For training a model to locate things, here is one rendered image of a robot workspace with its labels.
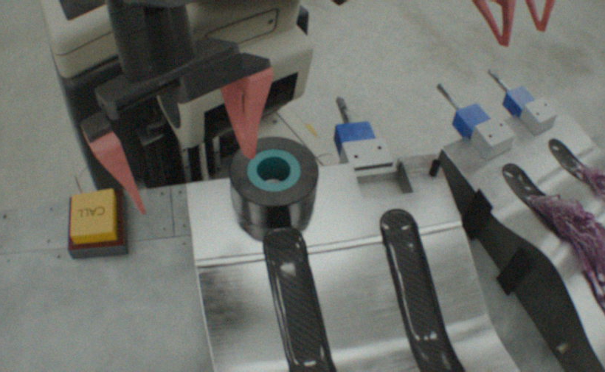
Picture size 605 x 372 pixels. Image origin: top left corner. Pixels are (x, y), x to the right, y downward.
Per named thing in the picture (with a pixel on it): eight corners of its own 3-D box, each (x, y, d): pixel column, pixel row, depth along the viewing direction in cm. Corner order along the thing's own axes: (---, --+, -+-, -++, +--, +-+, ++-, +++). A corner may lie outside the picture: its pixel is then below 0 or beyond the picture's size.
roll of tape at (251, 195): (281, 147, 57) (282, 122, 54) (333, 200, 54) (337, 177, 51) (215, 184, 54) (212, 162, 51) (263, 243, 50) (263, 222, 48)
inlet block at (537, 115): (474, 85, 75) (482, 60, 70) (494, 79, 76) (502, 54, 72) (528, 148, 68) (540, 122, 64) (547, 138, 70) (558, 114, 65)
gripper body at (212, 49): (246, 66, 37) (223, -25, 33) (114, 128, 33) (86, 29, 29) (211, 56, 42) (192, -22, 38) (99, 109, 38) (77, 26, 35)
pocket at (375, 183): (347, 184, 59) (351, 162, 56) (394, 178, 60) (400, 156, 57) (358, 221, 57) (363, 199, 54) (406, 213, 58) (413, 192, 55)
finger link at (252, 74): (296, 158, 42) (268, 41, 37) (211, 201, 39) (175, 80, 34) (254, 133, 47) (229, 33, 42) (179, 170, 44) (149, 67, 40)
